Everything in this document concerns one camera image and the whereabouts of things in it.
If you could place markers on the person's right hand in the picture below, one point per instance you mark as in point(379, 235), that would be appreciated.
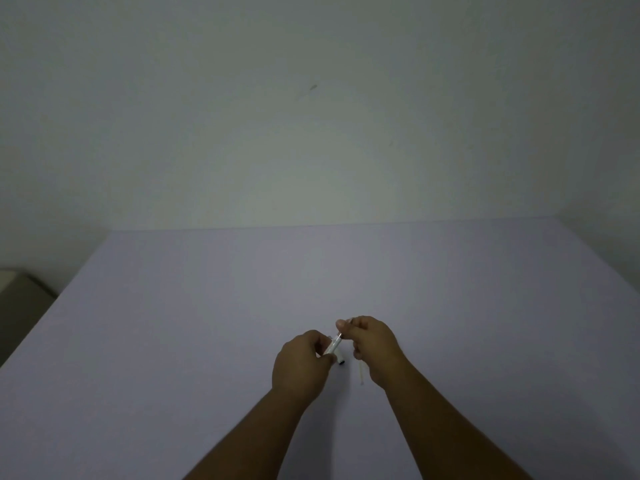
point(377, 347)

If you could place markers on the person's left forearm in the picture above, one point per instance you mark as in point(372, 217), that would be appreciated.
point(245, 437)

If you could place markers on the thin white pen refill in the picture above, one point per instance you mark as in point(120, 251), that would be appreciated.
point(361, 374)

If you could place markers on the person's left thumb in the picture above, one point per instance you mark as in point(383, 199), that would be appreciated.
point(327, 358)

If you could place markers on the person's right forearm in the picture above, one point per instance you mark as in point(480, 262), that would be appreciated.
point(440, 424)

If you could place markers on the person's left hand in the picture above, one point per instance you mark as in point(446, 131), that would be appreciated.
point(297, 367)

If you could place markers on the white pen with black tip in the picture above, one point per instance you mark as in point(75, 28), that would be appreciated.
point(333, 347)

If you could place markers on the person's right thumb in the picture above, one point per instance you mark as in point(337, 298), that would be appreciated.
point(345, 328)

